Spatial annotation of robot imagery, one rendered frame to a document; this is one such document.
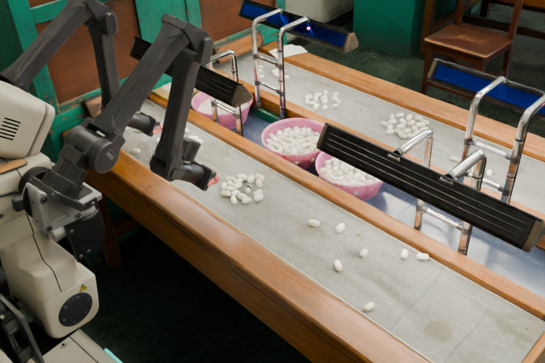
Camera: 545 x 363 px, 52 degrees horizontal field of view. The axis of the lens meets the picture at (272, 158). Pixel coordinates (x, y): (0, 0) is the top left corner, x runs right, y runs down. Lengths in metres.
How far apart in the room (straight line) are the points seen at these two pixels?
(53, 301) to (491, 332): 1.14
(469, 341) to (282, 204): 0.73
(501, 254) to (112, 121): 1.22
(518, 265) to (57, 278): 1.32
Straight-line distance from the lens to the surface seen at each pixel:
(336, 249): 1.72
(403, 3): 4.54
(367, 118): 2.34
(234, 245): 1.71
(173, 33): 1.39
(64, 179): 1.30
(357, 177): 1.99
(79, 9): 1.74
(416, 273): 1.68
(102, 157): 1.31
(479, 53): 3.70
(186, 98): 1.51
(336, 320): 1.51
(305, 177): 1.96
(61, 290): 1.64
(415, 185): 1.44
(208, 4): 2.69
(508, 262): 1.87
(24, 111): 1.36
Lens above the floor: 1.93
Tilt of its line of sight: 35 degrees down
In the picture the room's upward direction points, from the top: 3 degrees counter-clockwise
